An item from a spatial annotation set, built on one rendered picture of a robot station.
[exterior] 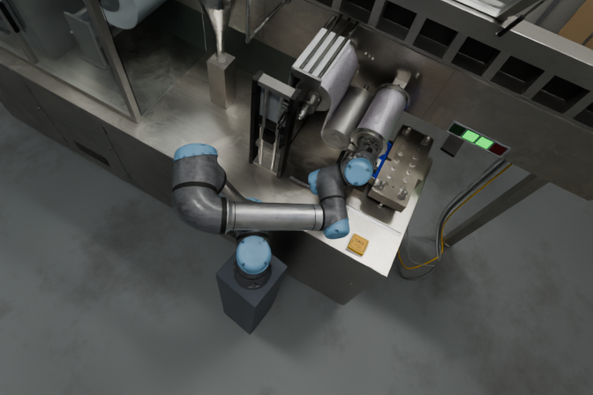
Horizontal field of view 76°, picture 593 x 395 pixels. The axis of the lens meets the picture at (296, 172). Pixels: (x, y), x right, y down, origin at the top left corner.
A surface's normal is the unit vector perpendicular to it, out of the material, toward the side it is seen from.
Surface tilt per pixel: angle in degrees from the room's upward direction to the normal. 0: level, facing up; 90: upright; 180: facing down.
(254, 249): 8
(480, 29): 90
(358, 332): 0
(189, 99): 0
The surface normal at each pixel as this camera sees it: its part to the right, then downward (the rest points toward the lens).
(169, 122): 0.13, -0.48
